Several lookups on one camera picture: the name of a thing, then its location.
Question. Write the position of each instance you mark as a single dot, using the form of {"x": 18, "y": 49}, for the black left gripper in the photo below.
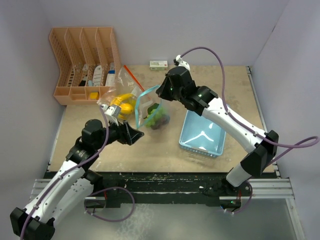
{"x": 133, "y": 134}

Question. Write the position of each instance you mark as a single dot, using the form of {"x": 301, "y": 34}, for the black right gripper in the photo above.
{"x": 162, "y": 91}

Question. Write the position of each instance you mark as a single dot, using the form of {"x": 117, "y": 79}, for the clear blue-zipper bag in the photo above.
{"x": 144, "y": 101}

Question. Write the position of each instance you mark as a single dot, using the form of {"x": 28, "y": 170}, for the yellow mango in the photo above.
{"x": 126, "y": 108}

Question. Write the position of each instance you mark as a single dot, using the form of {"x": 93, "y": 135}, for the dark purple plum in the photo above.
{"x": 160, "y": 123}

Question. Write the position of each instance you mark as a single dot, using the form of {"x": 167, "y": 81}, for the yellow banana bunch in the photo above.
{"x": 124, "y": 98}

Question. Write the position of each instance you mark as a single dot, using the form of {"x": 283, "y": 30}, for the clear orange-zipper bag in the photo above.
{"x": 125, "y": 82}

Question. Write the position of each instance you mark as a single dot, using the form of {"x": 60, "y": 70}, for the light blue plastic basket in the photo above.
{"x": 202, "y": 136}

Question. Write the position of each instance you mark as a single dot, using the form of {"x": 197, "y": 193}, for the green grape bunch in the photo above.
{"x": 154, "y": 112}

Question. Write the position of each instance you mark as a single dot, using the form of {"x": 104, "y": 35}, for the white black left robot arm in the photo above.
{"x": 72, "y": 182}

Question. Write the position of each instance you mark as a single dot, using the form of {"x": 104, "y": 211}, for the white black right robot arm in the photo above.
{"x": 205, "y": 102}

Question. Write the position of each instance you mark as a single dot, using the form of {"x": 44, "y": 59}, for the green white small box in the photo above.
{"x": 158, "y": 65}

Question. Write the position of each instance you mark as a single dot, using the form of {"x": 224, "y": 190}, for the white blue boxed item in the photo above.
{"x": 111, "y": 75}

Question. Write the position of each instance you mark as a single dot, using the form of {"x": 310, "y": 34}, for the yellow grey eraser block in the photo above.
{"x": 94, "y": 96}

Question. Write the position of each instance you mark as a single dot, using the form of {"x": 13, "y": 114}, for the white striped card pack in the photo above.
{"x": 97, "y": 75}

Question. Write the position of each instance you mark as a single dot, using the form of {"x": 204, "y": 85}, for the black grey scraper tool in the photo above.
{"x": 84, "y": 76}

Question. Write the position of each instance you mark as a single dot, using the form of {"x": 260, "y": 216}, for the peach desk organizer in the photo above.
{"x": 75, "y": 46}

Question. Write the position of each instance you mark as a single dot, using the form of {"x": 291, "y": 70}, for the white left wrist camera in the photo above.
{"x": 111, "y": 112}

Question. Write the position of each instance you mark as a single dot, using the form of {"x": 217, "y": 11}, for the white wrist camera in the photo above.
{"x": 111, "y": 112}
{"x": 179, "y": 62}

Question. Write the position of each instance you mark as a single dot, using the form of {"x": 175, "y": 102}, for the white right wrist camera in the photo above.
{"x": 179, "y": 62}

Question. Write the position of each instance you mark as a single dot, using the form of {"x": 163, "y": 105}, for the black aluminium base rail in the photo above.
{"x": 185, "y": 188}

